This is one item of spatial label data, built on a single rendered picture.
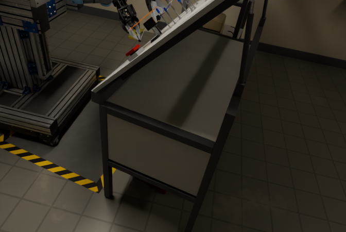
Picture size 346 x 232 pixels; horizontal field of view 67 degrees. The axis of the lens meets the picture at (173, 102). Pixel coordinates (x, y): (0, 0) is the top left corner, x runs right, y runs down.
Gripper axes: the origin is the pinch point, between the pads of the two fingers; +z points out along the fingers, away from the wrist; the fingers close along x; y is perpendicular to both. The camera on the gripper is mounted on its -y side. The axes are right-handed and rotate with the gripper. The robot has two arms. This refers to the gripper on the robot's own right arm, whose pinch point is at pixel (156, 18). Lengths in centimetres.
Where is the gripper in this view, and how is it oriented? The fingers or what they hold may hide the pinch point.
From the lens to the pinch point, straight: 127.0
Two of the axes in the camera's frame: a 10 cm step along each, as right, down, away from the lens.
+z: 2.5, 8.5, 4.6
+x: 3.1, -5.2, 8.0
